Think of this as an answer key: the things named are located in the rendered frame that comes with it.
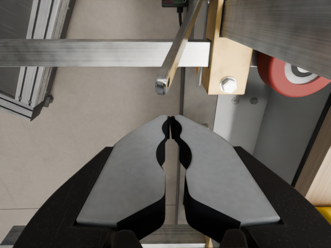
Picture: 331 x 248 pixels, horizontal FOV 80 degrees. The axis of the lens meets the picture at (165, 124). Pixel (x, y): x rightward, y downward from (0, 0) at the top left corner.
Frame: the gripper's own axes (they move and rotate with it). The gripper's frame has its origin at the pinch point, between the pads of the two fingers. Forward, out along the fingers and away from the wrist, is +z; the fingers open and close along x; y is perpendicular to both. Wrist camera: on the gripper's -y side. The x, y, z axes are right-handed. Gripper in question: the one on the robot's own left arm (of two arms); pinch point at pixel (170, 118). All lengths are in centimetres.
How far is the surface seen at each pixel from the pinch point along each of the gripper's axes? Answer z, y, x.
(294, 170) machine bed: 21.0, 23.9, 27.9
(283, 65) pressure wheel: 9.9, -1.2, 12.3
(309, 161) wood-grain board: 12.7, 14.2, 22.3
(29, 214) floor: 101, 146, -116
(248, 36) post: 5.1, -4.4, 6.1
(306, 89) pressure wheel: 9.8, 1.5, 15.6
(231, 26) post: 9.8, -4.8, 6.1
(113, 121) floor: 101, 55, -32
